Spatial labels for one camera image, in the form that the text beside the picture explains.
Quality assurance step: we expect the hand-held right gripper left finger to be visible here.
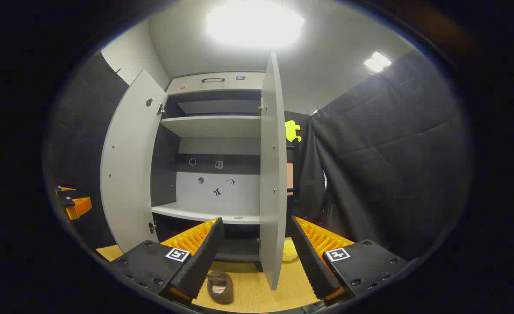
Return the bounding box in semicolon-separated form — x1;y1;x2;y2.
108;217;225;305

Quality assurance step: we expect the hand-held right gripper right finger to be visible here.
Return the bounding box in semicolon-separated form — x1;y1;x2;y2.
291;216;409;306

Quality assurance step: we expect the yellow plush toy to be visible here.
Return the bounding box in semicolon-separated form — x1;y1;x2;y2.
282;238;300;262

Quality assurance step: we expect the black backdrop cloth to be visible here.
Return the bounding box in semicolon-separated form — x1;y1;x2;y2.
284;111;327;227

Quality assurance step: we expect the brown fuzzy shoe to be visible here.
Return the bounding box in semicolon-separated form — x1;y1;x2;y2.
207;270;235;304

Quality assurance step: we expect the grey cabinet door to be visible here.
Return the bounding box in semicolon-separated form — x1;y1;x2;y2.
100;70;169;253
259;52;288;290

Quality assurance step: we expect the small ceiling light panel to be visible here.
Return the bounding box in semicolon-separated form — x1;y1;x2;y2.
364;51;391;72

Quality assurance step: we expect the black quilted cloth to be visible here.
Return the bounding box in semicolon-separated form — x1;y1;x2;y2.
311;50;473;262
50;52;129;249

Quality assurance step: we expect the large ceiling light panel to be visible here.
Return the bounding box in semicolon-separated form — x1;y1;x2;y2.
207;0;305;48

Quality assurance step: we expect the grey shoe cabinet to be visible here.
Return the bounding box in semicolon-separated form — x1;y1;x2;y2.
151;71;266;262

